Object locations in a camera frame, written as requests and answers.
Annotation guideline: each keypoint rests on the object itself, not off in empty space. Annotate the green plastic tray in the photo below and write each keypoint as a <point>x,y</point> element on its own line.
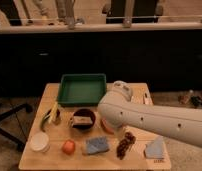
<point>81,89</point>

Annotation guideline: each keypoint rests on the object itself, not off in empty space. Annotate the orange bowl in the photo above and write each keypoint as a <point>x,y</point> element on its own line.
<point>105,127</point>

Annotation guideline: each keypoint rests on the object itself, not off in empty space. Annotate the red apple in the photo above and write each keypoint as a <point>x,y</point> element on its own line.
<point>69,147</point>

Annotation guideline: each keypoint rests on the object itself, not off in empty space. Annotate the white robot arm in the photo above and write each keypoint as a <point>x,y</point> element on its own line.
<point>182,124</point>

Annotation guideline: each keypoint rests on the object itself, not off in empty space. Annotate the dark brown bowl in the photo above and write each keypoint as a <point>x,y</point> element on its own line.
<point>86,113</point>

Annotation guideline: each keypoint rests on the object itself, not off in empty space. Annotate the wooden table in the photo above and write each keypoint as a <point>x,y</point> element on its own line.
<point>54,159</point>

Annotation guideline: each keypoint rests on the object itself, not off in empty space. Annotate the white cup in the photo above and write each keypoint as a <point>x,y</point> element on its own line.
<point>39,142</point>

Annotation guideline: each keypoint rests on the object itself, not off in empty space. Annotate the dark grape bunch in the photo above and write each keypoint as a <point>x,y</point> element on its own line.
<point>125,144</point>

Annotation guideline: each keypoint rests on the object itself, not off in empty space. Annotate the light blue folded cloth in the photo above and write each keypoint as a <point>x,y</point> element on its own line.
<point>155,149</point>

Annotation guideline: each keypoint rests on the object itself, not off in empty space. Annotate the blue sponge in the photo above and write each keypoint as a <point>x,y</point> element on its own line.
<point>96,145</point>

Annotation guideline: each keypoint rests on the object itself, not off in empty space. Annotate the banana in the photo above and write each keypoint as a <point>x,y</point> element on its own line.
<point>53,113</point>

